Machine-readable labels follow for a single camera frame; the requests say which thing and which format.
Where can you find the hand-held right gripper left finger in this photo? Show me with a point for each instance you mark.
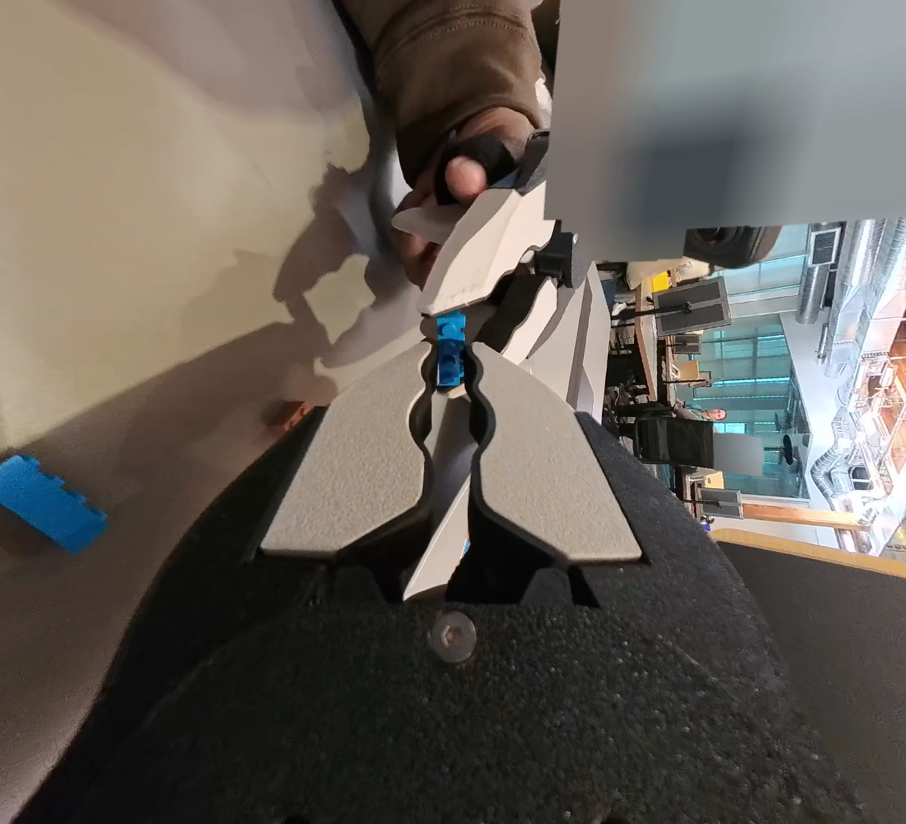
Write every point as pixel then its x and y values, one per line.
pixel 347 477

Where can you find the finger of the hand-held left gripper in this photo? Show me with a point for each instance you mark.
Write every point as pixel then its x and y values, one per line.
pixel 488 251
pixel 545 314

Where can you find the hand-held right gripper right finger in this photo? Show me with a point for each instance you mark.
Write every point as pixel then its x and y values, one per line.
pixel 559 484

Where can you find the long orange studded plate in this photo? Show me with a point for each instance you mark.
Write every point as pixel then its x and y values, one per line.
pixel 290 413

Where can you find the long blue brick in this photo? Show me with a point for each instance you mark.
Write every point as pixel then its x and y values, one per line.
pixel 449 350

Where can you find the small blue brick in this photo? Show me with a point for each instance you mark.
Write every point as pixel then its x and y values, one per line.
pixel 49 505

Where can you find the person's left forearm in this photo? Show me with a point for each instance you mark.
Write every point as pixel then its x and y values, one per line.
pixel 439 24

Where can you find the grey desk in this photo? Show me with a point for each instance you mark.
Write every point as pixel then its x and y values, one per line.
pixel 141 201

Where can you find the black office chair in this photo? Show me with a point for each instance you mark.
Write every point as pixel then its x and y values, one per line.
pixel 672 442

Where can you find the black monitor on stand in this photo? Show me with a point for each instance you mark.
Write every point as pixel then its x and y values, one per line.
pixel 690 307

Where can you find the wood-edged black table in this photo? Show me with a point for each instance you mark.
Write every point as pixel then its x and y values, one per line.
pixel 814 661

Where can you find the slim spiral air duct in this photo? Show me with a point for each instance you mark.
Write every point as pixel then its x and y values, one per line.
pixel 821 272

